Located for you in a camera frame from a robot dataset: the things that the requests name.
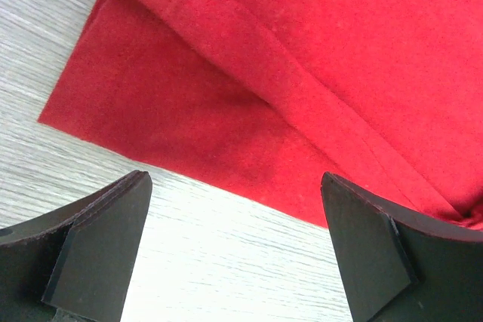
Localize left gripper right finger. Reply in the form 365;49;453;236
321;173;482;322

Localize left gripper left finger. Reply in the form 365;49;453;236
1;170;152;321

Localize red t-shirt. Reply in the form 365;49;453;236
39;0;482;230

